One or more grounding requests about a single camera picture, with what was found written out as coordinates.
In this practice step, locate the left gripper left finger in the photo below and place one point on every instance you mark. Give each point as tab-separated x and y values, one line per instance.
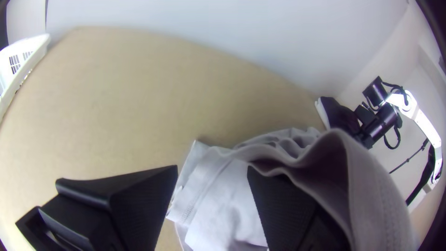
139	209

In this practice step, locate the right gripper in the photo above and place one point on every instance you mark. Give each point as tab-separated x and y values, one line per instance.
363	122

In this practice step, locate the pile of folded clothes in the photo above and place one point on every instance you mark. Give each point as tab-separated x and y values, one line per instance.
336	113

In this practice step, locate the grey t-shirt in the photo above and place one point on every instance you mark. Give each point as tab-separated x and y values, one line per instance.
216	195

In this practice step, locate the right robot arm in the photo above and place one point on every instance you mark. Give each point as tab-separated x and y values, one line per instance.
423	122

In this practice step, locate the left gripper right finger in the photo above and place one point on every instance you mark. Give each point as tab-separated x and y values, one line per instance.
289	219

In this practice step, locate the white laundry basket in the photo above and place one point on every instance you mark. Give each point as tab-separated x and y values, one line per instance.
21	59

